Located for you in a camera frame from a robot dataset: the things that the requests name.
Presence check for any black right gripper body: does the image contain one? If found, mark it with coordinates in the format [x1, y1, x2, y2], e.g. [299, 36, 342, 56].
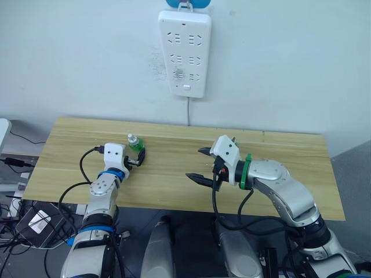
[212, 156, 230, 192]

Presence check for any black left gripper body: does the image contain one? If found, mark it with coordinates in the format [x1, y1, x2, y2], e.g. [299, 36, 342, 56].
[124, 155, 140, 172]

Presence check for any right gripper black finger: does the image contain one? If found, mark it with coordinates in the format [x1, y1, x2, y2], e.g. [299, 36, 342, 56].
[197, 147, 217, 159]
[185, 172, 216, 189]

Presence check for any green liquid repellent bottle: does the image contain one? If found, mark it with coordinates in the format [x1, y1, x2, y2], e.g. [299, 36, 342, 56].
[127, 134, 146, 155]

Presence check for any grey rounded shell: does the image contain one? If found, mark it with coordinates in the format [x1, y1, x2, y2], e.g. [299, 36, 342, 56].
[215, 219, 265, 278]
[140, 215, 176, 278]

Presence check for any black carbon pattern box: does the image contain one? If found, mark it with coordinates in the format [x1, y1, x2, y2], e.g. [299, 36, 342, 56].
[15, 200, 70, 250]

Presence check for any black ribbed block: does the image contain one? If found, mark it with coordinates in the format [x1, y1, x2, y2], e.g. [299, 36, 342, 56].
[260, 247, 279, 278]

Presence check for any black power adapter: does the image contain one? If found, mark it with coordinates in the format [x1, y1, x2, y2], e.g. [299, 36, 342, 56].
[5, 157, 33, 169]

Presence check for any white panel edge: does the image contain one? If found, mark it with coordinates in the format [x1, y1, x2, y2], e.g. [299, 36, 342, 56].
[0, 118, 13, 155]

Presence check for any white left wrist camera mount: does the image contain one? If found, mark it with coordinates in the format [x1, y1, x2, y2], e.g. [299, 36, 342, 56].
[103, 142, 130, 175]

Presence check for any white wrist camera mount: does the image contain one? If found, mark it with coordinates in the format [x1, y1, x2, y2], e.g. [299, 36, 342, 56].
[103, 142, 130, 175]
[209, 134, 243, 186]

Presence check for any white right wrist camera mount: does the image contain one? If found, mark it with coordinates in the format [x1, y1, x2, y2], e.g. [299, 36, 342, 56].
[209, 134, 243, 186]

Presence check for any green wrist ring clamp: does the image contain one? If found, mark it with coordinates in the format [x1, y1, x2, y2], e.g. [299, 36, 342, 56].
[238, 153, 254, 191]

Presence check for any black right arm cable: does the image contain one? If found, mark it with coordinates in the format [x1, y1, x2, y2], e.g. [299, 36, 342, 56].
[211, 173, 292, 233]

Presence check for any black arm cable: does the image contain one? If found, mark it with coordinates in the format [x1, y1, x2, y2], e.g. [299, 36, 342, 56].
[59, 146, 106, 215]
[211, 173, 292, 233]

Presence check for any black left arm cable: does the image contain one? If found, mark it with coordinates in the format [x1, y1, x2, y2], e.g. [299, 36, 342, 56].
[59, 146, 106, 215]

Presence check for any thin black cable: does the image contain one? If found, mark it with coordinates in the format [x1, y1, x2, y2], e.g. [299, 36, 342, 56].
[9, 129, 46, 145]

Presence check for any white wall power strip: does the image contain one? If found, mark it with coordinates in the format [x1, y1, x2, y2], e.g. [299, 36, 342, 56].
[157, 10, 213, 98]

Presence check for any blue wall hook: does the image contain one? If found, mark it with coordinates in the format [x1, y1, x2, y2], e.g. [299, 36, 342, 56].
[165, 0, 211, 10]

